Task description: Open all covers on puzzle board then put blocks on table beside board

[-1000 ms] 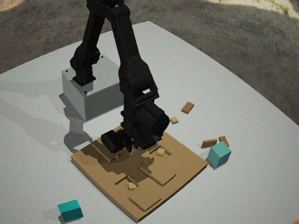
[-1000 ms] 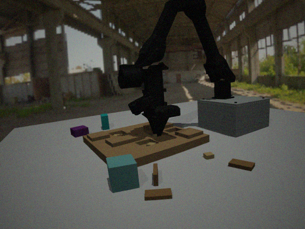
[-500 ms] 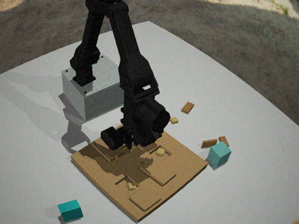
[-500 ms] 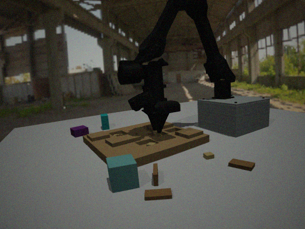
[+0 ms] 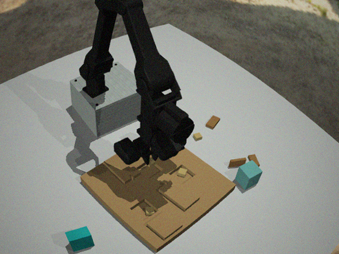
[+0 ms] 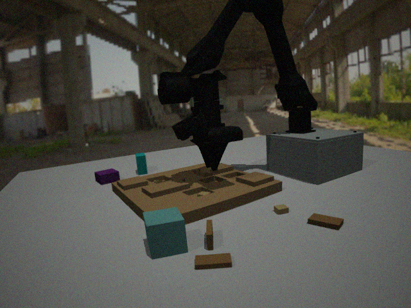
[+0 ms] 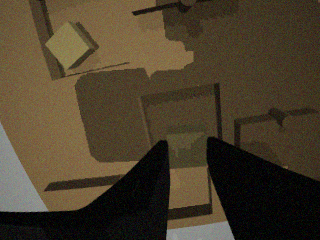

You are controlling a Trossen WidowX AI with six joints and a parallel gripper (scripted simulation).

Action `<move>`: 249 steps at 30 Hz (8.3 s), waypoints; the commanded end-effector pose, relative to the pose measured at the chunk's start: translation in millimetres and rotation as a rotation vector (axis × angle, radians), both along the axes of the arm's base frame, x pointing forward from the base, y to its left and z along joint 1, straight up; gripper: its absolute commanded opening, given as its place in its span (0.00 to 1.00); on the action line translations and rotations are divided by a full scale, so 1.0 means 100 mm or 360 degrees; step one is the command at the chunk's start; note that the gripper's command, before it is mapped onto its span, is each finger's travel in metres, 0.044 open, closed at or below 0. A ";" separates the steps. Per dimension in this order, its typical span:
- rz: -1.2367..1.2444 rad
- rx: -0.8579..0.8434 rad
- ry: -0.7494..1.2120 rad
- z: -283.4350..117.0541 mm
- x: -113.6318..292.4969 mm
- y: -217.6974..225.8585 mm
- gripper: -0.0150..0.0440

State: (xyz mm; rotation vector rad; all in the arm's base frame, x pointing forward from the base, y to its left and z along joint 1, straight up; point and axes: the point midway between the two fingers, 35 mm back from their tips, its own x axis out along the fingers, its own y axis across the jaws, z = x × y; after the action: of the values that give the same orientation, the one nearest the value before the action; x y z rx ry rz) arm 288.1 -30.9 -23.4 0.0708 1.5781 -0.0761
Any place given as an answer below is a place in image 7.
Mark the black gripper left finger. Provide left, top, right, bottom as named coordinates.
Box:
left=0, top=140, right=171, bottom=240

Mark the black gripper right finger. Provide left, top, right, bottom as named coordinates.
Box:
left=207, top=137, right=320, bottom=240

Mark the olive-brown block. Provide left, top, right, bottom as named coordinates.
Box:
left=45, top=21, right=95, bottom=71
left=165, top=124, right=208, bottom=168

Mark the tan square puzzle board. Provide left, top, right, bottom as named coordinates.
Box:
left=0, top=0, right=320, bottom=229

